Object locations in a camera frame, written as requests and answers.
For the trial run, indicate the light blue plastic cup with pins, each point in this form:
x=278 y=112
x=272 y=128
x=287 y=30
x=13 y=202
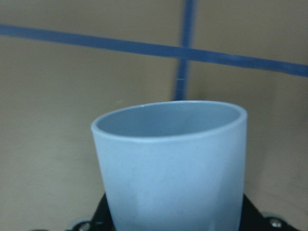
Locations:
x=173 y=166

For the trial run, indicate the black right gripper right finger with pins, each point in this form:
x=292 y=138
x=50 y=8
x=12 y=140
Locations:
x=251 y=218

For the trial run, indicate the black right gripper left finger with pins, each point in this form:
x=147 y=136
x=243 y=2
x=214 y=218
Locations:
x=101 y=220

